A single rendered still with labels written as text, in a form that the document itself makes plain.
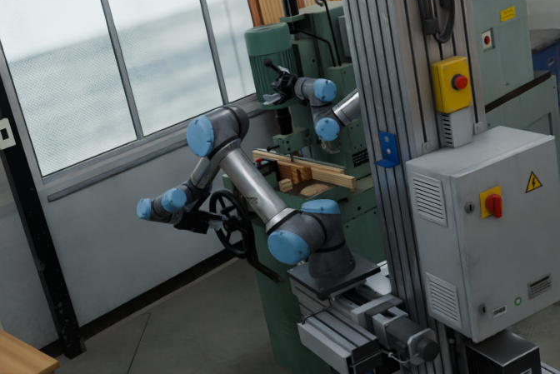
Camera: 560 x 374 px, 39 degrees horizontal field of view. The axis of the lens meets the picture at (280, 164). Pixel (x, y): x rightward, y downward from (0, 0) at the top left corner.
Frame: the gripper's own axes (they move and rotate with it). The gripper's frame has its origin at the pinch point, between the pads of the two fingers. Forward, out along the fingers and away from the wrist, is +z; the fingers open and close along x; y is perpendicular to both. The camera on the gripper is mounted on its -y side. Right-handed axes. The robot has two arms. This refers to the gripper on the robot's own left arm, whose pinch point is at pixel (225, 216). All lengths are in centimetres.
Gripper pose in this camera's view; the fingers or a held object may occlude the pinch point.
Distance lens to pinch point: 296.0
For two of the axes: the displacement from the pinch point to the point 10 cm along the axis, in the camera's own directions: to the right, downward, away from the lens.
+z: 7.8, 1.8, 6.0
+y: -2.3, 9.7, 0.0
